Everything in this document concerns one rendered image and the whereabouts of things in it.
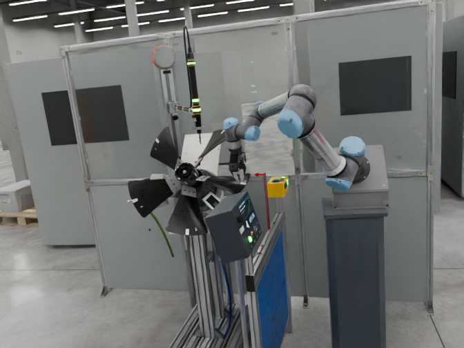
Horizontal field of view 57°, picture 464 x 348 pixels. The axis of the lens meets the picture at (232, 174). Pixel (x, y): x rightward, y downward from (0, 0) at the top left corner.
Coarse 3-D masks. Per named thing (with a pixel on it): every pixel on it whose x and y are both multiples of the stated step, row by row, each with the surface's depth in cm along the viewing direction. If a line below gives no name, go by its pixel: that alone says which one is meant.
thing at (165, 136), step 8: (168, 128) 258; (160, 136) 261; (168, 136) 256; (160, 144) 260; (168, 144) 255; (152, 152) 265; (160, 152) 261; (168, 152) 255; (176, 152) 251; (160, 160) 262; (168, 160) 257; (176, 160) 251
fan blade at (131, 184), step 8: (128, 184) 248; (136, 184) 247; (144, 184) 246; (152, 184) 246; (160, 184) 246; (136, 192) 247; (144, 192) 247; (152, 192) 246; (160, 192) 247; (168, 192) 247; (144, 200) 247; (152, 200) 248; (160, 200) 248; (136, 208) 248; (144, 208) 248; (152, 208) 248; (144, 216) 248
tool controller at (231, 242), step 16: (224, 208) 161; (240, 208) 163; (208, 224) 158; (224, 224) 156; (240, 224) 159; (224, 240) 158; (240, 240) 156; (256, 240) 170; (224, 256) 159; (240, 256) 157
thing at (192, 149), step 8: (184, 136) 287; (192, 136) 286; (200, 136) 284; (208, 136) 282; (184, 144) 284; (192, 144) 283; (200, 144) 281; (184, 152) 282; (192, 152) 280; (200, 152) 278; (216, 152) 275; (184, 160) 279; (192, 160) 277; (208, 160) 274; (216, 160) 272; (208, 168) 271; (216, 168) 270; (176, 200) 267; (208, 232) 252
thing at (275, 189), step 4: (272, 180) 263; (284, 180) 261; (268, 184) 258; (272, 184) 257; (276, 184) 257; (280, 184) 256; (268, 188) 259; (272, 188) 258; (276, 188) 257; (280, 188) 257; (268, 192) 259; (272, 192) 258; (276, 192) 258; (280, 192) 257; (284, 192) 259; (268, 196) 260; (272, 196) 259; (276, 196) 258; (280, 196) 258
